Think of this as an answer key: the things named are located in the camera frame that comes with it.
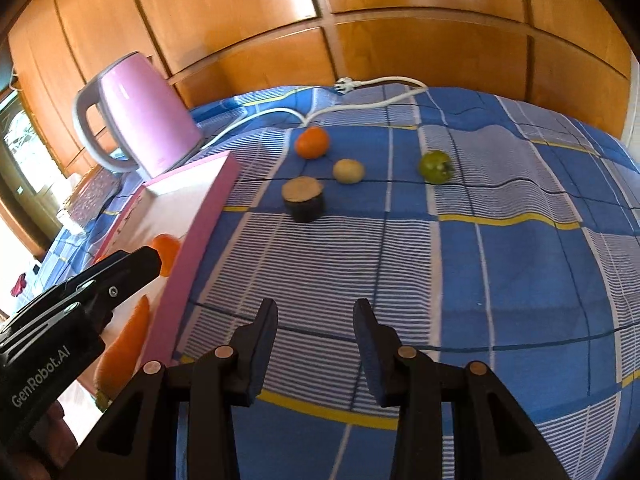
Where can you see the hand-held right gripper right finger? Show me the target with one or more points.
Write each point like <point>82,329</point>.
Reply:
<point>372,355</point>

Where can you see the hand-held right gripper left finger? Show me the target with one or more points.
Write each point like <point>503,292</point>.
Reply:
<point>260,355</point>

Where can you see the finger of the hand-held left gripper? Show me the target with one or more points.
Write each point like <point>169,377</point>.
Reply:
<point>130,275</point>
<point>50,307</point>

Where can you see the large orange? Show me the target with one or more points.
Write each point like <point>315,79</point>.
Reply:
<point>169,255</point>

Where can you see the orange carrot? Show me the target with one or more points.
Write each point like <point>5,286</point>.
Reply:
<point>125,350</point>

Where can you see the pink shallow box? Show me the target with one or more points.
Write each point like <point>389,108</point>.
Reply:
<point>200,220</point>

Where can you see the person's left hand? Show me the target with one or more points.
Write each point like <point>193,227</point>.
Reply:
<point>50,435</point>

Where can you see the dark red cloth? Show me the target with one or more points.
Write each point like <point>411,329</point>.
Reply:
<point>18,285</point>

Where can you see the patterned tissue box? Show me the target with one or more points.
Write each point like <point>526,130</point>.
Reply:
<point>92,192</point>

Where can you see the pink electric kettle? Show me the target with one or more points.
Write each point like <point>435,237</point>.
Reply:
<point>150,115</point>

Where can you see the green tomato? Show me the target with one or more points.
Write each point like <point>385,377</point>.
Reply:
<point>436,166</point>

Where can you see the small orange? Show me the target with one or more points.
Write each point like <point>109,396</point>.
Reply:
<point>311,142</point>

